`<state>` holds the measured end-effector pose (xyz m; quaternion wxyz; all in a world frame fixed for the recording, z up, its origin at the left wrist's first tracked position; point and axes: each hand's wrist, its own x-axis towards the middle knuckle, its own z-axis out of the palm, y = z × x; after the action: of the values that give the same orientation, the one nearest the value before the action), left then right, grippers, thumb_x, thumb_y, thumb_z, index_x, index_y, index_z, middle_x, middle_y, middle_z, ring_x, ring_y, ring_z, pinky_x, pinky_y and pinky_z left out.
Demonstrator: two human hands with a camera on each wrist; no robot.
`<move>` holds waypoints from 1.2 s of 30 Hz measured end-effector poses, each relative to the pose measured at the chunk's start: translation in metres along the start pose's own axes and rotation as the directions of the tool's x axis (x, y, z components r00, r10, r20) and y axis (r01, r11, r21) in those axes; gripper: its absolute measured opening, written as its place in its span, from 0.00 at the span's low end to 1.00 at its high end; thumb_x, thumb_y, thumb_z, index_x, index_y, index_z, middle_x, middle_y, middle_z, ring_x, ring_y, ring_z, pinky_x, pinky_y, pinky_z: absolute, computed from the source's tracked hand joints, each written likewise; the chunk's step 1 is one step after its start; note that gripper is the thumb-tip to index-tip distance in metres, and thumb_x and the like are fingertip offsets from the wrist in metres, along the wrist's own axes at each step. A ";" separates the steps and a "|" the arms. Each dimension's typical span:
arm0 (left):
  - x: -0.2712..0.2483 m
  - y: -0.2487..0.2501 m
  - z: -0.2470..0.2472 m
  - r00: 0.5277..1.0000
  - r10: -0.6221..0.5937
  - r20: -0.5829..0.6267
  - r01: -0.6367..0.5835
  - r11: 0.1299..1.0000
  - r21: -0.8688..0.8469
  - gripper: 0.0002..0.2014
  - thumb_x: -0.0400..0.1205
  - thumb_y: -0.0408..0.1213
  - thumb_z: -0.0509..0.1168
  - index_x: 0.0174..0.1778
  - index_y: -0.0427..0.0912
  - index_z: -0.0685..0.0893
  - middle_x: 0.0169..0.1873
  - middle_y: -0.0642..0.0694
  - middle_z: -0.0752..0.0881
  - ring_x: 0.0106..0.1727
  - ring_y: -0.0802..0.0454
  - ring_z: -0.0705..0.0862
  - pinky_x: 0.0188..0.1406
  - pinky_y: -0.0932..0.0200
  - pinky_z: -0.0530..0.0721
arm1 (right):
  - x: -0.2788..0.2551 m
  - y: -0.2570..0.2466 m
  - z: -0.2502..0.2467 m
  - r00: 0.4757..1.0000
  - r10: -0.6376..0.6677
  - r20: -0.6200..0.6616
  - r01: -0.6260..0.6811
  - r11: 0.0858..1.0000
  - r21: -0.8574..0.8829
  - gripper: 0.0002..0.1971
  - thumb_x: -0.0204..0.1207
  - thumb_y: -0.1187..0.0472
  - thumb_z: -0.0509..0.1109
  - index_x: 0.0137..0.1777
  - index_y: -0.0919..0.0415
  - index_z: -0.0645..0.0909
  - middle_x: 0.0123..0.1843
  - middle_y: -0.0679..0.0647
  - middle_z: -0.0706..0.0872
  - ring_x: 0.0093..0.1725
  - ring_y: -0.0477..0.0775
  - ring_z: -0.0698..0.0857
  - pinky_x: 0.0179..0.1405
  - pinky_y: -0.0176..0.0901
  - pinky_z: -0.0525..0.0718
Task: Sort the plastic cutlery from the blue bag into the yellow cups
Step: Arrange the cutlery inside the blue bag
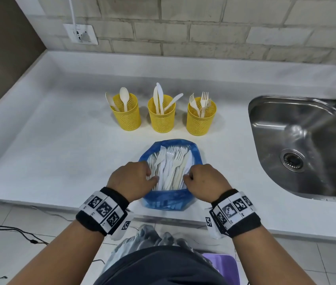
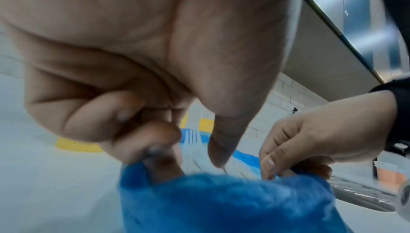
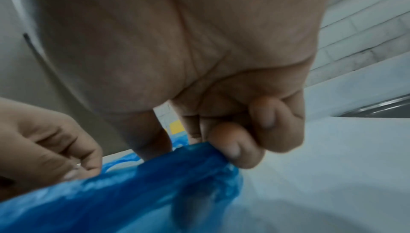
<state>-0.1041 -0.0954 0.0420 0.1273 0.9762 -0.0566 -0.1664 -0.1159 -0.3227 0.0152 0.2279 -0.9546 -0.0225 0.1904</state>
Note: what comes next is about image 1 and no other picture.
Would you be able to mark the person's right hand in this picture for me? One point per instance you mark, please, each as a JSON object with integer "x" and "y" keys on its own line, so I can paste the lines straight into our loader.
{"x": 209, "y": 184}

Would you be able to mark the person's left hand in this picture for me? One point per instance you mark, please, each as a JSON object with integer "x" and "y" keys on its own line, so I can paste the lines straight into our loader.
{"x": 132, "y": 181}

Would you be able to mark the bundle of white plastic cutlery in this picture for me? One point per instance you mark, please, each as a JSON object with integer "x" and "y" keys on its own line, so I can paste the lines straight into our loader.
{"x": 168, "y": 172}

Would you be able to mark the blue plastic bag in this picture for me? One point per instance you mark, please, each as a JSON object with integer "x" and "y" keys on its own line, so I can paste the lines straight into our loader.
{"x": 165, "y": 200}

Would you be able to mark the yellow mesh cup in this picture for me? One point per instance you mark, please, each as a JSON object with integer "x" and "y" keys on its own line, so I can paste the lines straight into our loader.
{"x": 127, "y": 120}
{"x": 162, "y": 123}
{"x": 200, "y": 126}

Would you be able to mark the white plastic knife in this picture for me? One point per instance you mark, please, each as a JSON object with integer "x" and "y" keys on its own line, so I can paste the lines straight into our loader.
{"x": 160, "y": 91}
{"x": 176, "y": 98}
{"x": 155, "y": 96}

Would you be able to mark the person's left forearm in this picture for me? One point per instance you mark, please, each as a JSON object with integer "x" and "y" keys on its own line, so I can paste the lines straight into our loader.
{"x": 61, "y": 255}

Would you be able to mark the person's right forearm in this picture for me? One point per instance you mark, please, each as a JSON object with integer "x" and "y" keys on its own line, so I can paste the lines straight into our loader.
{"x": 269, "y": 258}

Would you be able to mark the person's dark shorts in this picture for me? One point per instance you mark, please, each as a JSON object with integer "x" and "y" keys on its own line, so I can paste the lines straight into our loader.
{"x": 162, "y": 270}

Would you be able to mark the black right wristband with markers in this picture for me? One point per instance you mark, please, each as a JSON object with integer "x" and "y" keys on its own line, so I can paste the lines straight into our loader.
{"x": 234, "y": 212}

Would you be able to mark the black wristband with markers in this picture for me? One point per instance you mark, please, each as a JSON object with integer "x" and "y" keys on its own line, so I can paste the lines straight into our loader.
{"x": 102, "y": 210}
{"x": 234, "y": 212}

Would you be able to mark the black left wristband with markers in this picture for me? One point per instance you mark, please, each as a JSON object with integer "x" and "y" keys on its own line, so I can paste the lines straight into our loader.
{"x": 102, "y": 210}

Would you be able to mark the grey shoe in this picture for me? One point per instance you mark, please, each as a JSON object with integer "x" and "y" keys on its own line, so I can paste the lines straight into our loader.
{"x": 175, "y": 240}
{"x": 148, "y": 234}

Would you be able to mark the purple plastic stool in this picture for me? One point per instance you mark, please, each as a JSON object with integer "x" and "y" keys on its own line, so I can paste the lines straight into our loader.
{"x": 224, "y": 267}

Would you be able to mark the stainless steel sink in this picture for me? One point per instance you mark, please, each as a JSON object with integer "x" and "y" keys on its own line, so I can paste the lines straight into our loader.
{"x": 304, "y": 139}

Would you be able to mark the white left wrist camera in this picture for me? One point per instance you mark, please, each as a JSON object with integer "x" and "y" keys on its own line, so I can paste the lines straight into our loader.
{"x": 123, "y": 225}

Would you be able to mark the white wall socket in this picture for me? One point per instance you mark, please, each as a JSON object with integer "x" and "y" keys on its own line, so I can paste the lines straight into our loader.
{"x": 71, "y": 34}

